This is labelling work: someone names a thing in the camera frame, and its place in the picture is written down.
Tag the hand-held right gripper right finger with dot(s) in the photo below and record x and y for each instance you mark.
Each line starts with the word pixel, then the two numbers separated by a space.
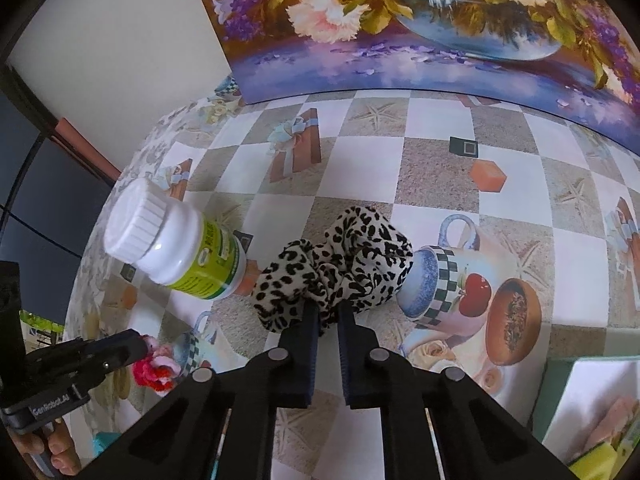
pixel 344 355

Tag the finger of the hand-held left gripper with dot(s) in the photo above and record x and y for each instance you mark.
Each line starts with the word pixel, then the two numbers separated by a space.
pixel 115 352

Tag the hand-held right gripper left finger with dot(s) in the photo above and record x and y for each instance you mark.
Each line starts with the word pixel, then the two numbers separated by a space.
pixel 314 355

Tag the red pink scrunchie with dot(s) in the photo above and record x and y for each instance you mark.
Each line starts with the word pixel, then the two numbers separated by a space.
pixel 155 367

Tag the leopard print scrunchie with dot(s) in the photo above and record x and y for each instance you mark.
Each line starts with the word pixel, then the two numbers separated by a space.
pixel 340 260

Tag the white tray with teal rim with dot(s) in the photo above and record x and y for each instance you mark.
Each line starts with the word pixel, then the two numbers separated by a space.
pixel 575 395

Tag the yellow green scouring sponge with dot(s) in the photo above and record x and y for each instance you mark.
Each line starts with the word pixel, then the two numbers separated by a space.
pixel 597 462

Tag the person's left hand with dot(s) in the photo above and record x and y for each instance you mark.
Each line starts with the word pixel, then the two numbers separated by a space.
pixel 55 455

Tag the white bottle with green label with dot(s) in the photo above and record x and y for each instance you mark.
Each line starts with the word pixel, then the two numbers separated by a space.
pixel 175 245

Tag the dark cabinet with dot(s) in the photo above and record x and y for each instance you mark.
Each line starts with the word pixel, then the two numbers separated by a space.
pixel 45 200

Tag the checkered printed tablecloth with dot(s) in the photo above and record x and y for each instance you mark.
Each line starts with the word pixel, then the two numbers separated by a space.
pixel 425 180

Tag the flower painting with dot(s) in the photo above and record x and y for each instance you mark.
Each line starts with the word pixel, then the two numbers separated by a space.
pixel 400 35

